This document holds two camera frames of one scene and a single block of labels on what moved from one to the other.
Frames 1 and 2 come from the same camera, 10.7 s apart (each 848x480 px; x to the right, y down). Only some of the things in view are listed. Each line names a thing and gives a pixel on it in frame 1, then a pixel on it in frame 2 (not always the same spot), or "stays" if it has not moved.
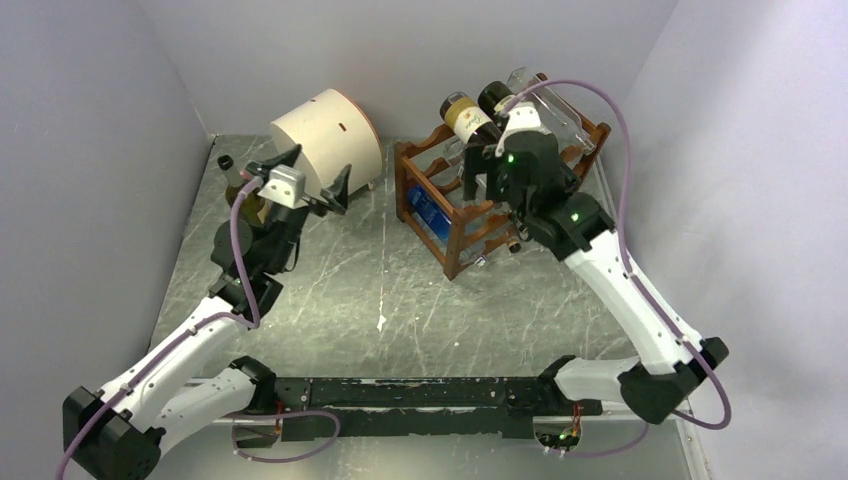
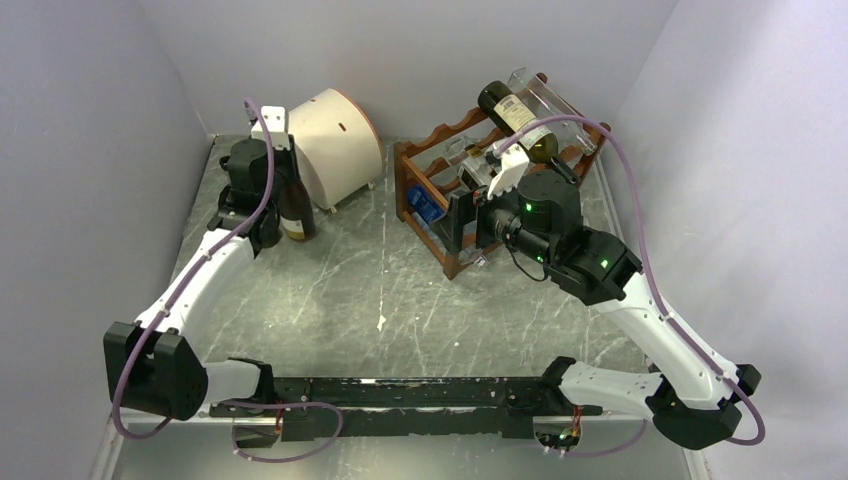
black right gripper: (482, 160) → (461, 210)
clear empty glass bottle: (554, 115) stays
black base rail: (421, 408) stays
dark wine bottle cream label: (468, 120) → (296, 204)
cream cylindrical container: (335, 130) stays
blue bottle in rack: (429, 214) stays
